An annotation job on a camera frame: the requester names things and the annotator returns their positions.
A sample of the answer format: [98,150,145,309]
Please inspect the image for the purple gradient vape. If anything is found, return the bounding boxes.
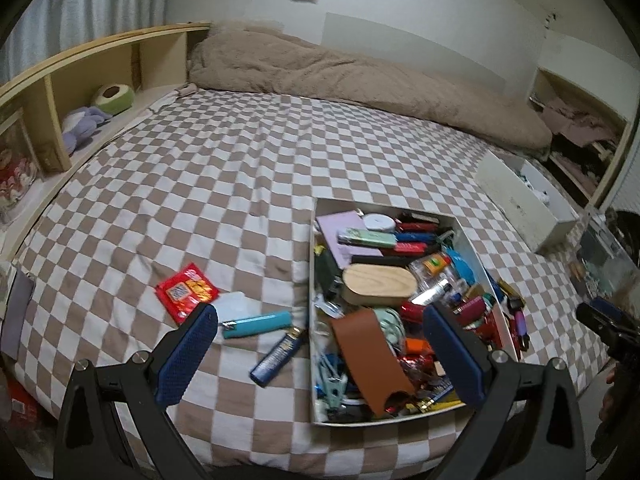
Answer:
[513,310,529,351]

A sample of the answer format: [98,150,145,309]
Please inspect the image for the gold lighter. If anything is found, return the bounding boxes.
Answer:
[498,278,526,313]

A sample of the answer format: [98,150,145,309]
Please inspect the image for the teal lighter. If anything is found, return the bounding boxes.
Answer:
[219,311,292,339]

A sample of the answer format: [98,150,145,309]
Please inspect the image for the white clutter box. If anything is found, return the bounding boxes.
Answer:
[308,198,521,427]

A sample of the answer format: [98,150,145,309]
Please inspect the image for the clear plastic storage bin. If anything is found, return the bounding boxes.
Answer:
[570,210,639,313]

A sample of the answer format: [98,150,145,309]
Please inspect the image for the white shoe box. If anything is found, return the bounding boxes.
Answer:
[475,151,579,252]

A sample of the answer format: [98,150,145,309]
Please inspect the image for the red snack packet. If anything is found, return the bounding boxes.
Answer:
[154,263,219,325]

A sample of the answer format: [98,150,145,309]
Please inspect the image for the dark blue lighter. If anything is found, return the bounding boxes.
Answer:
[250,327,307,388]

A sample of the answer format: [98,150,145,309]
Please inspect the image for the blue plastic packet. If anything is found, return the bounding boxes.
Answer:
[445,247,476,286]

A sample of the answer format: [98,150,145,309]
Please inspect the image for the brown leather pouch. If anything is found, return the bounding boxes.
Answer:
[330,309,414,417]

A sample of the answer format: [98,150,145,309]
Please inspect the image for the wooden oval lid box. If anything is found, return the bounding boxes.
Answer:
[341,263,419,307]

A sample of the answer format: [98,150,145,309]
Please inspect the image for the checkered brown white bedsheet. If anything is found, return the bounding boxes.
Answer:
[14,90,606,479]

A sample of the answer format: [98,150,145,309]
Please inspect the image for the pink notebook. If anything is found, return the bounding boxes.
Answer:
[316,210,371,271]

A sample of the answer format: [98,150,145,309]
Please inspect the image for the purple plush toy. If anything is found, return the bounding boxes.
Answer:
[62,106,112,155]

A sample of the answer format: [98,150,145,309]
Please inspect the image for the wooden headboard shelf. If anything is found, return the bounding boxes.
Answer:
[1,22,209,260]

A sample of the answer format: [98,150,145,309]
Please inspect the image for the green avocado plush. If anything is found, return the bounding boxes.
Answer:
[91,84,134,116]

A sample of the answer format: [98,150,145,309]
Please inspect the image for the beige fluffy duvet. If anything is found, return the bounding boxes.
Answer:
[189,23,552,153]

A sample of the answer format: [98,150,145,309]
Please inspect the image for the grey window curtain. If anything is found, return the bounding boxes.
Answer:
[1,0,166,84]

